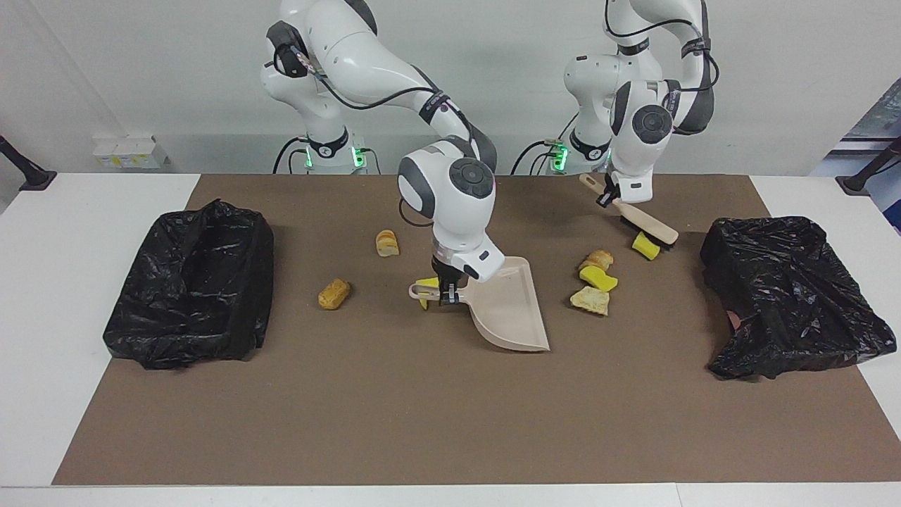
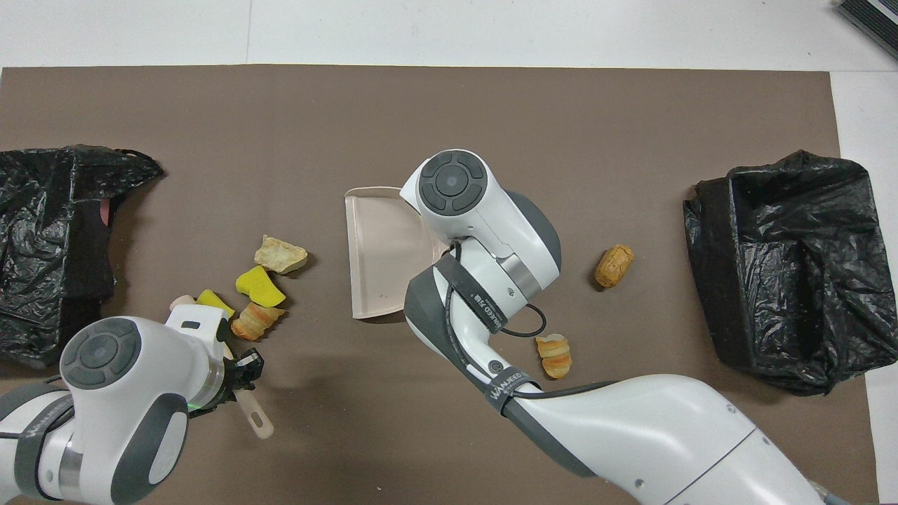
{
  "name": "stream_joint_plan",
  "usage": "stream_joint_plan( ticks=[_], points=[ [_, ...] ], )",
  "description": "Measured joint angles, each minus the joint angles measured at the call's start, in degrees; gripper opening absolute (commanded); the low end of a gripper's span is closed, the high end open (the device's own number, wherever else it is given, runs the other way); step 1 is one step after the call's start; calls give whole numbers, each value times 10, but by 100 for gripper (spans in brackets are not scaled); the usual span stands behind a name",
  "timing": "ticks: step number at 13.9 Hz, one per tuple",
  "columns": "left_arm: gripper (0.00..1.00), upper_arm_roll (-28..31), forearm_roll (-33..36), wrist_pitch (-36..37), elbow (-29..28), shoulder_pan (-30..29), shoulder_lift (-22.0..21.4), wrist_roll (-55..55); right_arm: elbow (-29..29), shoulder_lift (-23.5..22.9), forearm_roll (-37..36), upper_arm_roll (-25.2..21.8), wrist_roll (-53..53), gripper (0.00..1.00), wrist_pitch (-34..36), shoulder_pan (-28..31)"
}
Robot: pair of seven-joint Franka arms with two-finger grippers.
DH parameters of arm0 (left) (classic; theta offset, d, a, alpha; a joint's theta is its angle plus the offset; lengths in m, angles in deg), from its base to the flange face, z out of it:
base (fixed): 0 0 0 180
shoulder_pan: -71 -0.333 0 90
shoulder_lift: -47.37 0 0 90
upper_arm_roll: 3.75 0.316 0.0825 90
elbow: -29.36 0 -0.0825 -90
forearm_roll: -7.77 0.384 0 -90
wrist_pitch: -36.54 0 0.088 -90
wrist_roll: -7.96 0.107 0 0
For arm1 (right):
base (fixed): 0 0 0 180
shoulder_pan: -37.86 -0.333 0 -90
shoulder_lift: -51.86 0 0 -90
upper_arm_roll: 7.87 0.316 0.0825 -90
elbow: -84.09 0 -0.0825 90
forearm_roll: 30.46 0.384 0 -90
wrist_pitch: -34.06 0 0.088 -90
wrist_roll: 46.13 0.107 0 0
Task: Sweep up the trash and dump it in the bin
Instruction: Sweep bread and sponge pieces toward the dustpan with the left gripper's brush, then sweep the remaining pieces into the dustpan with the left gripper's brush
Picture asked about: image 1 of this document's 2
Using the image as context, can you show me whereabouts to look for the grey blue panel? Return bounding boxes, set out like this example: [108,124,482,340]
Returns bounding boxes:
[809,95,901,234]

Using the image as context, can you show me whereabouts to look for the black bag lined bin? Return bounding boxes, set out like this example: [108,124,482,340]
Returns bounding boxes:
[700,215,897,382]
[103,199,275,370]

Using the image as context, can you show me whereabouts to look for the beige hand brush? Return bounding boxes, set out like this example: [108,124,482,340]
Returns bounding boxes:
[579,173,680,247]

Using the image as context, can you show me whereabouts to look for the beige plastic dustpan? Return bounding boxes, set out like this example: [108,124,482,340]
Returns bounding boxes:
[409,256,551,353]

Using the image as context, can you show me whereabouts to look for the beige bread chunk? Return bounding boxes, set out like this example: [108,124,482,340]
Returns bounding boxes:
[569,285,610,317]

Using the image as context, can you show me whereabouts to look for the brown bread roll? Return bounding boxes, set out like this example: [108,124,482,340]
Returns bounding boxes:
[317,278,351,311]

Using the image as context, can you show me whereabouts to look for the black clamp stand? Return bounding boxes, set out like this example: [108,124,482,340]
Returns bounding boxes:
[836,136,901,196]
[0,135,58,192]

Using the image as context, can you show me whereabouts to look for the brown table mat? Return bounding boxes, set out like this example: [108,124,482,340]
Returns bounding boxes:
[51,174,901,487]

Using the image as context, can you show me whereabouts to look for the white wall socket box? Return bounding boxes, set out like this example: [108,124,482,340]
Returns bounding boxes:
[92,135,172,170]

